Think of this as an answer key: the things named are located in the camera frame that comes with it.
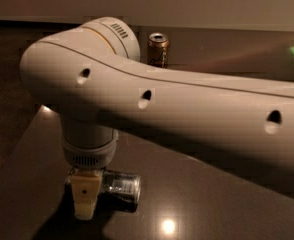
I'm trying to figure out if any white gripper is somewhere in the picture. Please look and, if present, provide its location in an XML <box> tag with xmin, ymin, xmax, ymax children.
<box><xmin>60</xmin><ymin>116</ymin><xmax>119</xmax><ymax>221</ymax></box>

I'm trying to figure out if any orange gold soda can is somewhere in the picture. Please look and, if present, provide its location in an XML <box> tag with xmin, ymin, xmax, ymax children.
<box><xmin>147</xmin><ymin>32</ymin><xmax>169</xmax><ymax>68</ymax></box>

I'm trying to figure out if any silver blue redbull can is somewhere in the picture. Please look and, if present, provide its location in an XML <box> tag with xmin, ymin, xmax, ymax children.
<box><xmin>64</xmin><ymin>169</ymin><xmax>142</xmax><ymax>214</ymax></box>

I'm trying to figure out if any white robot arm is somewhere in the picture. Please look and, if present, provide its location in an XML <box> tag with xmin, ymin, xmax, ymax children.
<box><xmin>20</xmin><ymin>17</ymin><xmax>294</xmax><ymax>220</ymax></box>

